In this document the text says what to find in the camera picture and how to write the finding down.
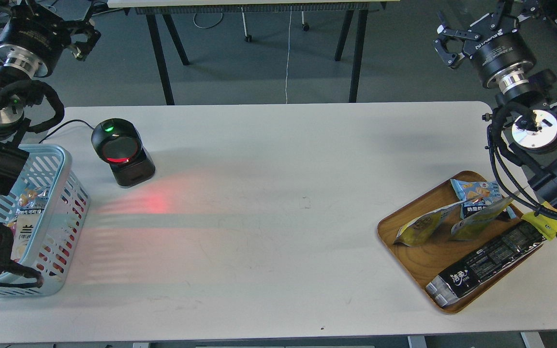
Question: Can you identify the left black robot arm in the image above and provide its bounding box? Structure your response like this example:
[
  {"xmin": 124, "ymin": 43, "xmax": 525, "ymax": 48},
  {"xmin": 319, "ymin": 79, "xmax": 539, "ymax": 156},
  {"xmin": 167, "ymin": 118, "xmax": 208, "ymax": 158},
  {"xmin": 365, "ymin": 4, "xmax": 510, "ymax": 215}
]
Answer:
[{"xmin": 0, "ymin": 0, "xmax": 101, "ymax": 297}]

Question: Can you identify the light blue plastic basket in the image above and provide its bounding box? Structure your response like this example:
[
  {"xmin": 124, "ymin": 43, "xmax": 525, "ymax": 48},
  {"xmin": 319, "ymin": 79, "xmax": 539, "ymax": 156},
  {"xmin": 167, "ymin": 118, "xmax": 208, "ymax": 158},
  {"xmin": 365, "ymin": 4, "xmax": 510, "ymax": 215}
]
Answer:
[{"xmin": 0, "ymin": 145, "xmax": 90, "ymax": 297}]

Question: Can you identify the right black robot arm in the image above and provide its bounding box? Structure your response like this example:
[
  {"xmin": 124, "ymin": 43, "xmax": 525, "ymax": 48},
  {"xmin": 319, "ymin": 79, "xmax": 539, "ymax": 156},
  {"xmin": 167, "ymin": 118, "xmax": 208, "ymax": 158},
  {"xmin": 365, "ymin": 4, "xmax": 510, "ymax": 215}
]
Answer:
[{"xmin": 433, "ymin": 0, "xmax": 557, "ymax": 220}]

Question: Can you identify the white orange snack bag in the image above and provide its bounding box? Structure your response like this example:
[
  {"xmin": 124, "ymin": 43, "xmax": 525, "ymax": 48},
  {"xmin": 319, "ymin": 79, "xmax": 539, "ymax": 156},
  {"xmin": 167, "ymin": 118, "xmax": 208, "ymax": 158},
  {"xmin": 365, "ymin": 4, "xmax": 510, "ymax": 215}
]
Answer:
[{"xmin": 9, "ymin": 209, "xmax": 42, "ymax": 262}]

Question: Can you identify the small blue snack bag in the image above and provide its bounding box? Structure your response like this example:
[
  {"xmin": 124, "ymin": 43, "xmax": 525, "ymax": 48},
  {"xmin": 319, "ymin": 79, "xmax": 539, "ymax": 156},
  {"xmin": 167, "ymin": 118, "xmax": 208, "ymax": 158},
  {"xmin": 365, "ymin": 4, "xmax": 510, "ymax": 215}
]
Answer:
[{"xmin": 16, "ymin": 186, "xmax": 50, "ymax": 215}]

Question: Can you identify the wooden tray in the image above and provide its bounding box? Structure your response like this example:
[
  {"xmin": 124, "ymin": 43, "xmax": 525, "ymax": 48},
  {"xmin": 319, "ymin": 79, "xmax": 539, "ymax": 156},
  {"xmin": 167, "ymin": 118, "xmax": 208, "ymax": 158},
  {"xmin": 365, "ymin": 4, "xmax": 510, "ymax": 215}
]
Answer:
[{"xmin": 378, "ymin": 180, "xmax": 546, "ymax": 314}]

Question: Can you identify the black scanner cable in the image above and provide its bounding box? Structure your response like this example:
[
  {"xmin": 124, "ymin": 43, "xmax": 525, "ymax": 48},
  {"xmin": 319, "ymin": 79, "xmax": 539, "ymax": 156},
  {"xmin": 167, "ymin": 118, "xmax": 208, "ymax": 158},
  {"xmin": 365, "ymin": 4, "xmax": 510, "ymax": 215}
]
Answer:
[{"xmin": 39, "ymin": 119, "xmax": 95, "ymax": 145}]

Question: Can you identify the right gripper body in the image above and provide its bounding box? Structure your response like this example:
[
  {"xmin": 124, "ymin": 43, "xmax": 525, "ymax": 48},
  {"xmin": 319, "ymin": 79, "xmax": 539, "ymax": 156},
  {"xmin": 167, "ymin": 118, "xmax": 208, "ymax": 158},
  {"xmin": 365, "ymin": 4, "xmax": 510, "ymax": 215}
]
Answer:
[{"xmin": 463, "ymin": 19, "xmax": 537, "ymax": 88}]

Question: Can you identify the white hanging cable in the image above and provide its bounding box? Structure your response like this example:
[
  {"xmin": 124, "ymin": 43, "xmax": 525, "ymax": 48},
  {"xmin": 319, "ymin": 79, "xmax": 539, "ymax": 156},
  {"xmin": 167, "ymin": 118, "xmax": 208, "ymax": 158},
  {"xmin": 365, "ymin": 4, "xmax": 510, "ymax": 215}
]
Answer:
[{"xmin": 285, "ymin": 10, "xmax": 293, "ymax": 104}]

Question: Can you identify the long black snack package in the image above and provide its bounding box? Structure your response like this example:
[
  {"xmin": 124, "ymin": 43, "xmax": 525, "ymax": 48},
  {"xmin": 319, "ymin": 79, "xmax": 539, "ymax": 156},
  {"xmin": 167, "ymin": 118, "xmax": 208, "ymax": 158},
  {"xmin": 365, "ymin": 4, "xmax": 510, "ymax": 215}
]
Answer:
[{"xmin": 425, "ymin": 222, "xmax": 546, "ymax": 307}]

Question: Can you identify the yellow grey snack pouch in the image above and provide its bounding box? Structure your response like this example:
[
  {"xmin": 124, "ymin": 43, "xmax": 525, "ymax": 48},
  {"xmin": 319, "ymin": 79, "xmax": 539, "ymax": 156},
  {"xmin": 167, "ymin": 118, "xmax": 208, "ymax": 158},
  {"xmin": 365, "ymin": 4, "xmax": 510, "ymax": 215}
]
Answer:
[
  {"xmin": 393, "ymin": 201, "xmax": 464, "ymax": 247},
  {"xmin": 450, "ymin": 197, "xmax": 513, "ymax": 241}
]

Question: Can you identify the yellow snack package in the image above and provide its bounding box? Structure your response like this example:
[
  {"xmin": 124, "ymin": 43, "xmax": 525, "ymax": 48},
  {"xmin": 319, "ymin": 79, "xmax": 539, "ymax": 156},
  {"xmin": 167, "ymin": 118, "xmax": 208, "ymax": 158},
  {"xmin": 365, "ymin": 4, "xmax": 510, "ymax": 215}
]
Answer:
[{"xmin": 521, "ymin": 211, "xmax": 557, "ymax": 240}]

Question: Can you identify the black barcode scanner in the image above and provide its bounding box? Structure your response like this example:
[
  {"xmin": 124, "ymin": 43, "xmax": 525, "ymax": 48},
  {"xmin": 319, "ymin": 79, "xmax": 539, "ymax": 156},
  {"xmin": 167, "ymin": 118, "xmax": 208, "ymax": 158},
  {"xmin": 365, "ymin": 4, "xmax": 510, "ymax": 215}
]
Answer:
[{"xmin": 91, "ymin": 117, "xmax": 156, "ymax": 188}]

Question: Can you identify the black legged background table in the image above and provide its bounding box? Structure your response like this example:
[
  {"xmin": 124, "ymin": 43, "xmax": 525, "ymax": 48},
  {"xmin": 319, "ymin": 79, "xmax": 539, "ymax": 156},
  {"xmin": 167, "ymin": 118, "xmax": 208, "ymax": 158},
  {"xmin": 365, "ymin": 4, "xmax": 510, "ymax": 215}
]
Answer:
[{"xmin": 107, "ymin": 0, "xmax": 400, "ymax": 106}]

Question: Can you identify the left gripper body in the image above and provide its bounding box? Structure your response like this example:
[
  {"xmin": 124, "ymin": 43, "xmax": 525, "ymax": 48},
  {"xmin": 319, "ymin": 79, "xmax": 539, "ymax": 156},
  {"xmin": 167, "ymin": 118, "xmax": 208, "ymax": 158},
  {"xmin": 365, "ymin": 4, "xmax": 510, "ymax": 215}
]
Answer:
[{"xmin": 0, "ymin": 4, "xmax": 73, "ymax": 78}]

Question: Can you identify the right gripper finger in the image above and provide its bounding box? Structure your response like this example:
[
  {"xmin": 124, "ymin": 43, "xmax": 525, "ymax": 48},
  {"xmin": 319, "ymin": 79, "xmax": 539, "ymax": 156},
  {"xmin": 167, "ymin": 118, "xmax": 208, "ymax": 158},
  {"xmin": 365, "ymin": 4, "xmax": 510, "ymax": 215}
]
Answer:
[
  {"xmin": 433, "ymin": 11, "xmax": 482, "ymax": 69},
  {"xmin": 494, "ymin": 0, "xmax": 543, "ymax": 30}
]

